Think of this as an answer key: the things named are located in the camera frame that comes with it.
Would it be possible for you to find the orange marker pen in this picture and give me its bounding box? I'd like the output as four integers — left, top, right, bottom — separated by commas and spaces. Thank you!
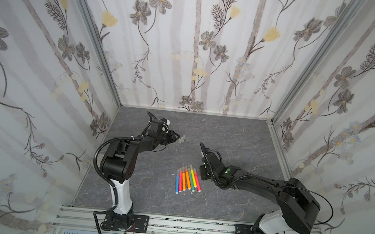
181, 168, 186, 191
184, 166, 192, 190

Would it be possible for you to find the green marker pen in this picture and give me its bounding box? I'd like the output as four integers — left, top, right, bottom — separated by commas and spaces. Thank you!
188, 170, 195, 192

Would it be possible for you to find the aluminium corner post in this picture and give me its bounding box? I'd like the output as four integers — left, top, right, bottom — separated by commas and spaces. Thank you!
76, 0, 122, 109
270, 0, 365, 125

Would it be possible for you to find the aluminium left corner post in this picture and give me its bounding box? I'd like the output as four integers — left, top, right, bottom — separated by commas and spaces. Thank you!
76, 0, 122, 109

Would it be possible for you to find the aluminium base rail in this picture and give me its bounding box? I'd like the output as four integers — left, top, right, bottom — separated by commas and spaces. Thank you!
51, 207, 322, 234

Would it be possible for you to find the pink marker pen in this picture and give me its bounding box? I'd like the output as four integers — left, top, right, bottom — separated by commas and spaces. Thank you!
178, 168, 183, 193

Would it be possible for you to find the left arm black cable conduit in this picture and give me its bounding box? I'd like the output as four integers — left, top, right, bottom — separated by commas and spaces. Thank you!
88, 131, 146, 221

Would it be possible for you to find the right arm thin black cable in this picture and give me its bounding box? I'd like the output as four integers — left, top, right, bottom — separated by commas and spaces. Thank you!
282, 183, 336, 228

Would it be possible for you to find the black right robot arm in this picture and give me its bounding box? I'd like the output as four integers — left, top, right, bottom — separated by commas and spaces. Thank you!
200, 142, 321, 234

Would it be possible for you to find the translucent pen cap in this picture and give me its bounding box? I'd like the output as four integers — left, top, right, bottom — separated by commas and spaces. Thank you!
178, 136, 185, 144

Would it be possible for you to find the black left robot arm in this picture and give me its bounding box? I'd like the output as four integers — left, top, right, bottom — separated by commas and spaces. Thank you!
93, 120, 181, 216

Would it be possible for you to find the thin blue marker pen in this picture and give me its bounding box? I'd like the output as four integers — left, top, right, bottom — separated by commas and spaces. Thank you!
175, 169, 180, 194

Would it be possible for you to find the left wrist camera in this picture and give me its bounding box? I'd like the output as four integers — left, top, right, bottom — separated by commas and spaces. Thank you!
149, 118, 170, 134

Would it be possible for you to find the yellow marker pen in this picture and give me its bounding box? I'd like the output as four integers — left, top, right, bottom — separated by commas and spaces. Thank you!
189, 165, 198, 191

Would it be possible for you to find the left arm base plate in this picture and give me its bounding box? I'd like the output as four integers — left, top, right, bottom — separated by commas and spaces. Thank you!
100, 212, 150, 234

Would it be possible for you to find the aluminium right corner post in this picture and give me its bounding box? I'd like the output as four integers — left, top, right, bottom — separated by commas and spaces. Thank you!
270, 0, 365, 125

